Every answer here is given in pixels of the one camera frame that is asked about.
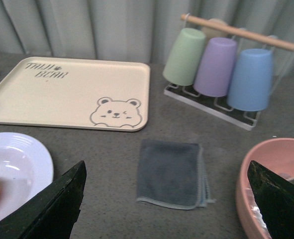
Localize white ribbed plate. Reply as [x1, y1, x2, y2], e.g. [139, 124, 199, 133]
[0, 132, 54, 221]

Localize purple plastic cup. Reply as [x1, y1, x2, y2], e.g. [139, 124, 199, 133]
[193, 37, 238, 97]

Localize clear ice cubes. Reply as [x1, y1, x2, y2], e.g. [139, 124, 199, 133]
[246, 188, 268, 233]

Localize blue plastic cup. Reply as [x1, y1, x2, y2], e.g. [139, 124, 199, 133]
[227, 48, 273, 112]

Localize green plastic cup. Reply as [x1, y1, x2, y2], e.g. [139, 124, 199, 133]
[163, 28, 206, 86]

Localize white wire cup rack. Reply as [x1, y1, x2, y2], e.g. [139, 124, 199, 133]
[164, 14, 294, 130]

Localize pink bowl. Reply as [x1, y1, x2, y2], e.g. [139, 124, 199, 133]
[236, 138, 294, 239]

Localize beige bear tray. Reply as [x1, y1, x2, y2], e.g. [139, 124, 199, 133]
[0, 57, 150, 131]

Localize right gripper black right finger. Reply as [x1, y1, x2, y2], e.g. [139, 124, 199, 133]
[247, 160, 294, 239]

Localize grey folded cloth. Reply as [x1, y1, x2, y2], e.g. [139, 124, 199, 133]
[136, 139, 216, 210]

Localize beige plastic cup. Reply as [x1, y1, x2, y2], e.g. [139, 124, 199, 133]
[201, 18, 228, 42]

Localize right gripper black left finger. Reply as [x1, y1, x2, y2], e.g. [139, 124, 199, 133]
[0, 161, 87, 239]

